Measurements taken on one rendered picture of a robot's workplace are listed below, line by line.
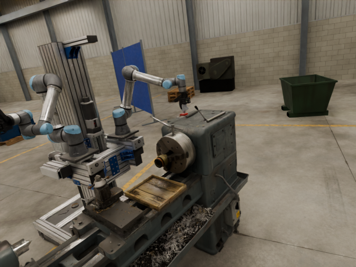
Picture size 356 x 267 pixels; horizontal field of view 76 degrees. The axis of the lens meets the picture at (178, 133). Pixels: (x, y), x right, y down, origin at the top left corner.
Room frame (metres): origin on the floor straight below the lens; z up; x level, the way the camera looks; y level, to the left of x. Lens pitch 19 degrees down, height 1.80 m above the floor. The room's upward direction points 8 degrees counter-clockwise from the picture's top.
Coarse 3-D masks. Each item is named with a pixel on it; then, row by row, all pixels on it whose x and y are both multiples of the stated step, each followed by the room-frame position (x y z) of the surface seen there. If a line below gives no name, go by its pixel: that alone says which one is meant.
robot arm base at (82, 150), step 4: (76, 144) 1.68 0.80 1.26; (80, 144) 1.70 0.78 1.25; (84, 144) 1.74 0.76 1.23; (72, 148) 1.68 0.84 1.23; (76, 148) 1.68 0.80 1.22; (80, 148) 1.69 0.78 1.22; (84, 148) 1.71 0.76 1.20; (72, 152) 1.67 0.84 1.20; (76, 152) 1.68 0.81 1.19; (80, 152) 1.68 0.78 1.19; (84, 152) 1.69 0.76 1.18; (72, 156) 1.67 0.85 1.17; (76, 156) 1.66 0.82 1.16
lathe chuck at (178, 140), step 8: (168, 136) 1.63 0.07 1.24; (176, 136) 1.62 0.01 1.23; (168, 144) 1.63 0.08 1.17; (176, 144) 1.57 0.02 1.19; (184, 144) 1.57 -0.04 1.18; (168, 152) 1.68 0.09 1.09; (176, 152) 1.58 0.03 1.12; (184, 152) 1.53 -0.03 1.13; (192, 152) 1.58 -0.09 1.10; (184, 160) 1.53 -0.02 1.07; (192, 160) 1.58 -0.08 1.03; (176, 168) 1.60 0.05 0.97; (184, 168) 1.54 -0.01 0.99
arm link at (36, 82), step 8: (32, 80) 1.72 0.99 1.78; (40, 80) 1.71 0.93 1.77; (32, 88) 1.73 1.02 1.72; (40, 88) 1.71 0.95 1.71; (40, 96) 1.73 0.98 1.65; (56, 112) 1.76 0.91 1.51; (56, 120) 1.74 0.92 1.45; (56, 128) 1.72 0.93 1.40; (48, 136) 1.73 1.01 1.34; (56, 136) 1.71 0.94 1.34
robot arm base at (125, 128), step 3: (126, 123) 2.12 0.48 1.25; (117, 126) 2.09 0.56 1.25; (120, 126) 2.08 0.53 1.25; (123, 126) 2.09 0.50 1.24; (126, 126) 2.11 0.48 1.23; (117, 129) 2.09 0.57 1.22; (120, 129) 2.08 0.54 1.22; (123, 129) 2.08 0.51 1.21; (126, 129) 2.09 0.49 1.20; (129, 129) 2.13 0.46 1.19; (117, 132) 2.08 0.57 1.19; (120, 132) 2.07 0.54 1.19; (123, 132) 2.07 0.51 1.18; (126, 132) 2.08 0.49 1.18; (129, 132) 2.11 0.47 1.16; (117, 135) 2.08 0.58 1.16; (120, 135) 2.07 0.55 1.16
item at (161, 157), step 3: (159, 156) 1.54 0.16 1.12; (162, 156) 1.54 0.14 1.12; (165, 156) 1.54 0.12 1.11; (156, 159) 1.52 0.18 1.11; (159, 159) 1.51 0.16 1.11; (162, 159) 1.52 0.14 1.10; (165, 159) 1.52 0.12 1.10; (156, 162) 1.55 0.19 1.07; (159, 162) 1.50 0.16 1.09; (162, 162) 1.50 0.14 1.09; (165, 162) 1.52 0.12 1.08; (156, 165) 1.53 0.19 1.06; (159, 165) 1.54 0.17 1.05; (162, 165) 1.50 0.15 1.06
